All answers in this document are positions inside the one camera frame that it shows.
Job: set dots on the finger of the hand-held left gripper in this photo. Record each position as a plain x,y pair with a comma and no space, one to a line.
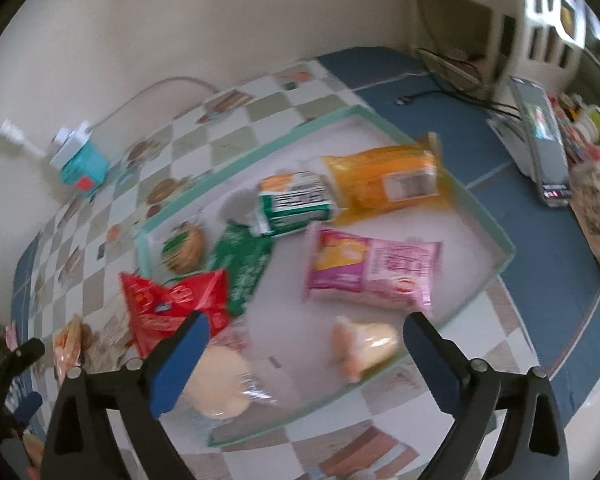
30,406
25,352

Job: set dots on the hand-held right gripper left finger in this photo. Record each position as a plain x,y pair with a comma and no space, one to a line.
180,365

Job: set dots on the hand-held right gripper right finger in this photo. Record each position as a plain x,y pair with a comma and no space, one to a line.
430,360

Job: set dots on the clear packet of yellow cake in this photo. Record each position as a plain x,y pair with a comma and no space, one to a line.
370,342
220,380

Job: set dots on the large red snack packet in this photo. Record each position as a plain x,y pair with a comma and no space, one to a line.
165,305

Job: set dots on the pink snack packet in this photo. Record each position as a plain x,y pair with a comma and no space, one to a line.
370,270

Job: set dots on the biscuit packet with green print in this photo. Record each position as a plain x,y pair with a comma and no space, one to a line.
182,247

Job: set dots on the white tray with teal rim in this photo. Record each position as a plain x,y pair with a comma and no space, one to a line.
300,340

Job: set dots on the green and white snack packet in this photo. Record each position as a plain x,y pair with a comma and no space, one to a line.
295,205

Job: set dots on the dark green snack packet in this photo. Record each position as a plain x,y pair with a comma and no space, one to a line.
240,265

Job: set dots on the orange snack packet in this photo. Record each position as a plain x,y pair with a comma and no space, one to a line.
370,180

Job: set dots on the teal box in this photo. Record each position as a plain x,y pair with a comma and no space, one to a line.
87,170

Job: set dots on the checked tablecloth with blue border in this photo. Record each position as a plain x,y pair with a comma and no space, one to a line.
480,170

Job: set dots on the white power strip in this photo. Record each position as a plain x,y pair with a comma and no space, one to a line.
70,147

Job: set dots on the beige spotted bag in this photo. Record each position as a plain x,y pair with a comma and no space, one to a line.
592,200

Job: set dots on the silver remote on stand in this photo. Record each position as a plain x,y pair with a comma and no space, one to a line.
540,160

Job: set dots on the white phone stand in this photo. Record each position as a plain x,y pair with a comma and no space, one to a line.
510,135

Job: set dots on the pile of colourful small containers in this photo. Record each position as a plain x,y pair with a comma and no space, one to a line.
590,120

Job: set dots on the white wall plug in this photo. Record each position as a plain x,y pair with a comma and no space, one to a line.
12,132

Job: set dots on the white shelf frame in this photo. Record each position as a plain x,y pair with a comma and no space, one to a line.
496,45

